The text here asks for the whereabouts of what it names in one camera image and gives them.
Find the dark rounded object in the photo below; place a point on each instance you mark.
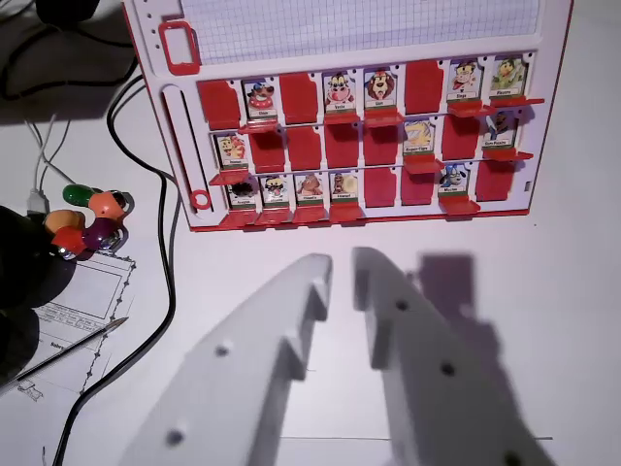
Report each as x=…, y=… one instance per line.
x=26, y=272

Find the thin silver pen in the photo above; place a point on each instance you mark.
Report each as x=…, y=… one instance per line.
x=73, y=348

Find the red and white game board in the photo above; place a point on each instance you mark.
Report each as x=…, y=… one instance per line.
x=339, y=34

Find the black box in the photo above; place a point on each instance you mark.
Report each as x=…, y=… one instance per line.
x=68, y=9

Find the colourful bead toy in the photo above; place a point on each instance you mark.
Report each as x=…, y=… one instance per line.
x=97, y=233

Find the printed paper sheet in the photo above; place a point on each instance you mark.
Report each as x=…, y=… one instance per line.
x=102, y=291

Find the red flap of Chat window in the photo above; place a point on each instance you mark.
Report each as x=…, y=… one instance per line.
x=300, y=99

